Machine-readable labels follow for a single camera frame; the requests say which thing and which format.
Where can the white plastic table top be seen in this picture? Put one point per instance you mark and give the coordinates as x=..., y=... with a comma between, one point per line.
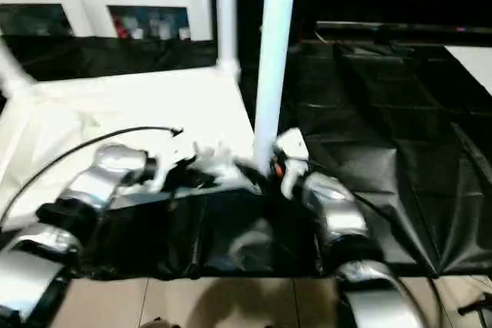
x=134, y=105

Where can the white plastic table leg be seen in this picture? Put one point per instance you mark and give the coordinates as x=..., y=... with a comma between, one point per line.
x=15, y=67
x=225, y=9
x=274, y=55

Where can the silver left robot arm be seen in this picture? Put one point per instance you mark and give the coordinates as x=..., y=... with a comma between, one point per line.
x=92, y=182

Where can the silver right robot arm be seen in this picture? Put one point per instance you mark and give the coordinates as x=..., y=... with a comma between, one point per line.
x=338, y=209

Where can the black glossy mat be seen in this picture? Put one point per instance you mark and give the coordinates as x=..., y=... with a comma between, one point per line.
x=384, y=132

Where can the grey robot torso front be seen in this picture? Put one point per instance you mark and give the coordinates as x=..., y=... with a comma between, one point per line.
x=161, y=323

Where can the small red box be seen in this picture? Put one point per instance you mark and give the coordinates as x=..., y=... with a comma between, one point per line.
x=122, y=26

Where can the long black bar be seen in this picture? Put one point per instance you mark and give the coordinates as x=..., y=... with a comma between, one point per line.
x=403, y=28

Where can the flat white board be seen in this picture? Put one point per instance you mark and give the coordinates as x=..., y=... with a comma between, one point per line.
x=474, y=68

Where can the black floor rod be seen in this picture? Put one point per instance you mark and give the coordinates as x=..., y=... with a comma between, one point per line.
x=474, y=305

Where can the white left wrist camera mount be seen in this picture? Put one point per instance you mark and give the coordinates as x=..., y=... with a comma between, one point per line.
x=173, y=159

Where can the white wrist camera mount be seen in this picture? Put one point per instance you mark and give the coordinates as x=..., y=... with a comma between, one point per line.
x=294, y=147
x=173, y=159

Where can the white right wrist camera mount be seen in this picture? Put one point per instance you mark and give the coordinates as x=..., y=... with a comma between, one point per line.
x=294, y=147

